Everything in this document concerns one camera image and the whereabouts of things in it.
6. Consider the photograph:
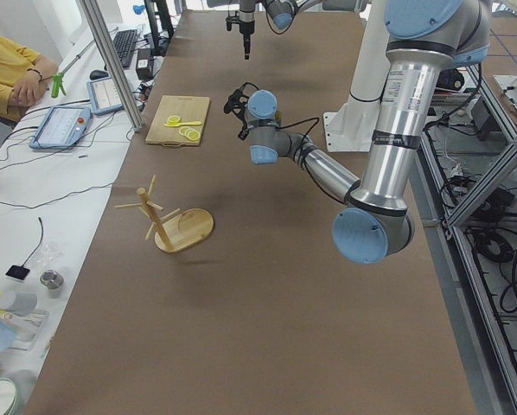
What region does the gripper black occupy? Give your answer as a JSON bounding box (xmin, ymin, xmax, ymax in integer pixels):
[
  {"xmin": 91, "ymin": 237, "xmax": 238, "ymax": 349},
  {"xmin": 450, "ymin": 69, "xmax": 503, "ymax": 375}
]
[{"xmin": 239, "ymin": 21, "xmax": 254, "ymax": 60}]

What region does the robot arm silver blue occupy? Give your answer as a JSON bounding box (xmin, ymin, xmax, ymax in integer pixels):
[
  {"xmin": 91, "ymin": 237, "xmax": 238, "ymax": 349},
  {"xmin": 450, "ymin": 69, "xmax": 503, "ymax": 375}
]
[
  {"xmin": 224, "ymin": 1, "xmax": 491, "ymax": 264},
  {"xmin": 225, "ymin": 0, "xmax": 369, "ymax": 61}
]

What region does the wooden cup rack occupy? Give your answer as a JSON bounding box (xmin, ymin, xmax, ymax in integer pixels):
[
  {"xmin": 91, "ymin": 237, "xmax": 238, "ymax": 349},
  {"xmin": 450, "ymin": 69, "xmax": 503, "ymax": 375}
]
[{"xmin": 114, "ymin": 175, "xmax": 214, "ymax": 253}]

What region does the small metal cup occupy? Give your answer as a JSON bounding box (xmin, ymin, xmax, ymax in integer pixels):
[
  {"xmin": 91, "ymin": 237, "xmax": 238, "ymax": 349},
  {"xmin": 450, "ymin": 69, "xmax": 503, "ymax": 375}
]
[{"xmin": 40, "ymin": 270, "xmax": 64, "ymax": 298}]

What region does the grey cup on tray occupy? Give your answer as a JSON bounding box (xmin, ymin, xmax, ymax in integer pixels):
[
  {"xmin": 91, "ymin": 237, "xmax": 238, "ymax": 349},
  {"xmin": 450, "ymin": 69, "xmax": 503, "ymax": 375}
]
[{"xmin": 0, "ymin": 290, "xmax": 37, "ymax": 316}]

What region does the wooden cutting board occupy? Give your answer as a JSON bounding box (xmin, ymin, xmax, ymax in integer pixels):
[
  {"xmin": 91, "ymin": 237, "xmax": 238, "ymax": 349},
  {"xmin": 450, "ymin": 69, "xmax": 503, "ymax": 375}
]
[{"xmin": 144, "ymin": 95, "xmax": 210, "ymax": 147}]

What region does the black power adapter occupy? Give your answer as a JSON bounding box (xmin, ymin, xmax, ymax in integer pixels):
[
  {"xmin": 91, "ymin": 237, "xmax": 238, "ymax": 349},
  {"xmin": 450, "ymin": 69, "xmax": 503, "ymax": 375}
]
[{"xmin": 136, "ymin": 48, "xmax": 154, "ymax": 80}]

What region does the yellow lemon slice toy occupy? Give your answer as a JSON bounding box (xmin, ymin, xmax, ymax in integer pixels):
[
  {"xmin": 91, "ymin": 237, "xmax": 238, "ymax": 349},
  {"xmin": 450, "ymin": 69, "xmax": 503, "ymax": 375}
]
[{"xmin": 178, "ymin": 126, "xmax": 201, "ymax": 143}]

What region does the yellow toy spoon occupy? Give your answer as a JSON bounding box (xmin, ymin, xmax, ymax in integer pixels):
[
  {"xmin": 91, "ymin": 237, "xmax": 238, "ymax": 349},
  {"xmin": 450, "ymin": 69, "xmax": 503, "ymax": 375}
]
[{"xmin": 164, "ymin": 114, "xmax": 202, "ymax": 127}]

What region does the black keyboard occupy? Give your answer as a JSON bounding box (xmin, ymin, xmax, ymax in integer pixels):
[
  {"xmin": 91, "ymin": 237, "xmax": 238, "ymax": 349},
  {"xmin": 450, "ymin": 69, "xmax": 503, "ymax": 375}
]
[{"xmin": 112, "ymin": 29, "xmax": 139, "ymax": 68}]

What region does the white pillar with base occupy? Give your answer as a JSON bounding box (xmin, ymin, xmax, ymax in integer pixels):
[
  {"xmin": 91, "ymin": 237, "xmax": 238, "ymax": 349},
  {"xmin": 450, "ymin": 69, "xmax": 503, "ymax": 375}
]
[{"xmin": 323, "ymin": 0, "xmax": 390, "ymax": 152}]

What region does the far teach pendant tablet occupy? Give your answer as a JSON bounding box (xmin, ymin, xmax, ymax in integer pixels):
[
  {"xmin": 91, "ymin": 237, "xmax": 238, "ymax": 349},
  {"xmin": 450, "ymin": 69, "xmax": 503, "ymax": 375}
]
[{"xmin": 86, "ymin": 77, "xmax": 124, "ymax": 115}]

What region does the teach pendant tablet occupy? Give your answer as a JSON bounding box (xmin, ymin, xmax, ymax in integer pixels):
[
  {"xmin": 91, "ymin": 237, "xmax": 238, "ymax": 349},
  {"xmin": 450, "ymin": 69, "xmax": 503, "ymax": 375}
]
[
  {"xmin": 29, "ymin": 105, "xmax": 93, "ymax": 150},
  {"xmin": 86, "ymin": 77, "xmax": 124, "ymax": 115}
]

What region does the computer mouse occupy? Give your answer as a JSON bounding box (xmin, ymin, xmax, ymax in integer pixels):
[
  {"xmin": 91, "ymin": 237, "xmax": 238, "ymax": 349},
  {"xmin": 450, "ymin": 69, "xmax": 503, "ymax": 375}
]
[{"xmin": 89, "ymin": 70, "xmax": 109, "ymax": 80}]

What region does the near teach pendant tablet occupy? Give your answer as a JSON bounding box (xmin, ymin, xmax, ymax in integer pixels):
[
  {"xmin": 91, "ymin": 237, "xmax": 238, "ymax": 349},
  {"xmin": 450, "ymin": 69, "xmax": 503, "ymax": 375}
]
[{"xmin": 29, "ymin": 105, "xmax": 93, "ymax": 150}]

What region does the person in yellow shirt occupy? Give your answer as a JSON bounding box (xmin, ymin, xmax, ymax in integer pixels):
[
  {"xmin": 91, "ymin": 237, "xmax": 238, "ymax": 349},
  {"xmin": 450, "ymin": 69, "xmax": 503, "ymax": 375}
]
[{"xmin": 0, "ymin": 36, "xmax": 58, "ymax": 122}]

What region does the black square pad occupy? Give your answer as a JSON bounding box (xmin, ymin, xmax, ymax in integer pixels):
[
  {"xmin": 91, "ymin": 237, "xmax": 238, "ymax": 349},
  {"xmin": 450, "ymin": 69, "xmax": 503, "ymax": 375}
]
[{"xmin": 5, "ymin": 265, "xmax": 30, "ymax": 281}]

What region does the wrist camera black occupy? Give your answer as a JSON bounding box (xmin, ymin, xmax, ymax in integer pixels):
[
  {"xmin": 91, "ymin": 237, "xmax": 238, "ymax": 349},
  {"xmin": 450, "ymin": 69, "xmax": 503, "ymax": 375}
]
[{"xmin": 223, "ymin": 82, "xmax": 249, "ymax": 117}]

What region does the aluminium frame post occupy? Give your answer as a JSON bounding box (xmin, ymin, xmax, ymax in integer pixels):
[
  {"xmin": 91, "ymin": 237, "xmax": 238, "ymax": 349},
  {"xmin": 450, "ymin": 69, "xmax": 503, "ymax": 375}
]
[{"xmin": 79, "ymin": 0, "xmax": 144, "ymax": 132}]

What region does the green handled tool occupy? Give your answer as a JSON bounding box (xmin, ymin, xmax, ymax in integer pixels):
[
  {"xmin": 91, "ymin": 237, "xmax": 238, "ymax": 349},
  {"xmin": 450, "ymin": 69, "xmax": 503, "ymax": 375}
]
[{"xmin": 51, "ymin": 72, "xmax": 67, "ymax": 99}]

